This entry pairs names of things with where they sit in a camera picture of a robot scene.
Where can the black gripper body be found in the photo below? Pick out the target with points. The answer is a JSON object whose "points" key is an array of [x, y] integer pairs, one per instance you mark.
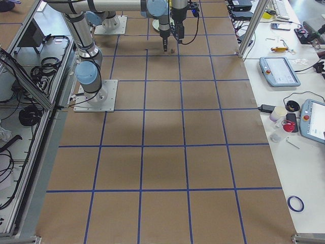
{"points": [[179, 15], [164, 33]]}

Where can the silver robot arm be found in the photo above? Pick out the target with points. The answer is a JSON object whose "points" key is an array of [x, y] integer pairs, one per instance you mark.
{"points": [[81, 15], [179, 11]]}

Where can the light green plate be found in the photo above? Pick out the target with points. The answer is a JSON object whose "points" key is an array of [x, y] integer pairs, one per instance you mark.
{"points": [[155, 25]]}

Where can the smartphone on desk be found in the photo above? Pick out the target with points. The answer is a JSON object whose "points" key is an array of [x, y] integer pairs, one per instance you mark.
{"points": [[280, 27]]}

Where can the far blue teach pendant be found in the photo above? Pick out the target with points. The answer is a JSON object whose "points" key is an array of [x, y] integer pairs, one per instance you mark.
{"points": [[278, 72]]}

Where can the blue teach pendant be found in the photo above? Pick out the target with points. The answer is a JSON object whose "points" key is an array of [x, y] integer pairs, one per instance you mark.
{"points": [[312, 120], [278, 72]]}

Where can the black power adapter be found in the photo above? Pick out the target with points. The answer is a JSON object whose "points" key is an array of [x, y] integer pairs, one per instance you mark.
{"points": [[266, 108]]}

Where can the white paper cup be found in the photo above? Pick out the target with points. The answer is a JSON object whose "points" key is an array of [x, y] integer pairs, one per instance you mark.
{"points": [[278, 113]]}

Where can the black small bowl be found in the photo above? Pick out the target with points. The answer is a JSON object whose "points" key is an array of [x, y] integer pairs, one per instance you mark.
{"points": [[292, 106]]}

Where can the red round object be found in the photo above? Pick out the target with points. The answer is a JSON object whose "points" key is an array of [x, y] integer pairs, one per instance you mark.
{"points": [[288, 126]]}

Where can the near blue teach pendant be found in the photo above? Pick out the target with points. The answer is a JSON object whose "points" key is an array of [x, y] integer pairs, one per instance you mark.
{"points": [[312, 120]]}

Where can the blue tape roll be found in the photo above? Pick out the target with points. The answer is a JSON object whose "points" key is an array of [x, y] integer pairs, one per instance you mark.
{"points": [[295, 204]]}

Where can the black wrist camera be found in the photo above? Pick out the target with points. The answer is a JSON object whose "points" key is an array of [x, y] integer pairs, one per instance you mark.
{"points": [[194, 7]]}

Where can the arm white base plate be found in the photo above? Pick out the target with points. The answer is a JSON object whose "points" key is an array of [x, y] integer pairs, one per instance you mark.
{"points": [[112, 26], [103, 101]]}

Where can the aluminium frame post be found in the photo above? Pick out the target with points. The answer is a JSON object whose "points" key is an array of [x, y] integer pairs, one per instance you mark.
{"points": [[257, 15]]}

